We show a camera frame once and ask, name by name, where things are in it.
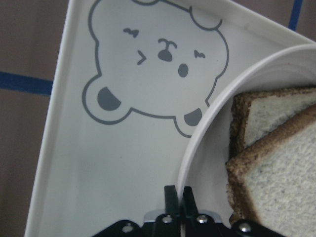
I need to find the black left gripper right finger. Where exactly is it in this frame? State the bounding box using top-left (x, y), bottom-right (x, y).
top-left (182, 186), bottom-right (222, 237)

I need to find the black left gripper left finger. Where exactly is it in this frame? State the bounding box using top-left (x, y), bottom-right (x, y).
top-left (153, 185), bottom-right (181, 237)

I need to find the cream round plate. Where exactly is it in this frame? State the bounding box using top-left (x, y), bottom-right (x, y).
top-left (177, 44), bottom-right (316, 227)

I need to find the bread slice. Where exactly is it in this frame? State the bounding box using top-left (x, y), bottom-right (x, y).
top-left (226, 106), bottom-right (316, 237)
top-left (229, 87), bottom-right (316, 158)

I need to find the bread slice under egg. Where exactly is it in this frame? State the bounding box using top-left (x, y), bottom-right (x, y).
top-left (229, 87), bottom-right (316, 158)

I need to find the cream bear tray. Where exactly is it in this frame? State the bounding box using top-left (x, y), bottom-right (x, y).
top-left (25, 0), bottom-right (315, 237)

